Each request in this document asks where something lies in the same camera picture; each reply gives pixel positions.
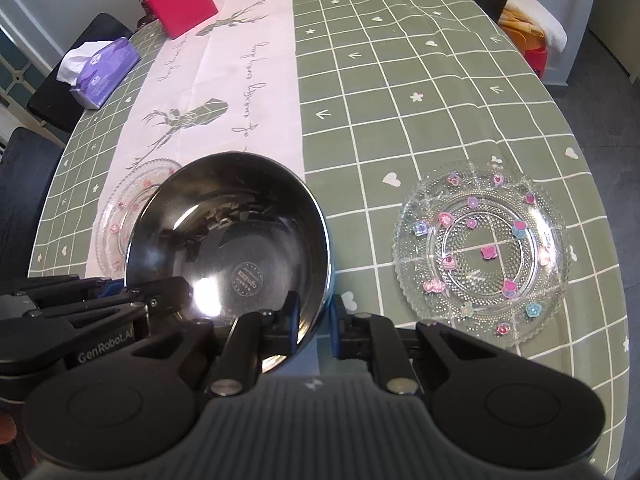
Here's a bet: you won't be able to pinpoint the person's left hand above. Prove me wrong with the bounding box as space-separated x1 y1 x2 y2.
0 405 19 447

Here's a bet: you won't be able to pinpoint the stainless steel bowl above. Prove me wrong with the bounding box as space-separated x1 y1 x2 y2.
124 152 332 373

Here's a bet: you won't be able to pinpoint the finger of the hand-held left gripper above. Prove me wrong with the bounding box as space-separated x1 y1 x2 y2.
35 275 194 332
15 274 127 302

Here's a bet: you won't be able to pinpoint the red stool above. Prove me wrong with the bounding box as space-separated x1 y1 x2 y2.
515 35 551 78

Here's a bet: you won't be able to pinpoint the green checked tablecloth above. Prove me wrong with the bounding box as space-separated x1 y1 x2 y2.
27 0 626 461

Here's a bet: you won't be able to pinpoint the red box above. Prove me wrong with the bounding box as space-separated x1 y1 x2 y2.
145 0 219 40

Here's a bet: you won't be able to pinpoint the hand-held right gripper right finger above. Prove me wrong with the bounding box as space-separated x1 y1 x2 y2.
331 294 506 397

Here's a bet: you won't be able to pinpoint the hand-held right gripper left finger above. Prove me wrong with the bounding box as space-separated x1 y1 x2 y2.
144 294 306 397

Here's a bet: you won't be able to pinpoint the purple tissue pack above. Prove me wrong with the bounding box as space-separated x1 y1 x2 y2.
56 37 142 110

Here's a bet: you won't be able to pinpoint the white deer print table runner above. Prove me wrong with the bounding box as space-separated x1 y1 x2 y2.
95 0 308 281

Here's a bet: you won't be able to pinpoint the clear glass plate flower stickers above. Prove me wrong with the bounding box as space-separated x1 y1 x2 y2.
391 160 571 351
95 158 183 278

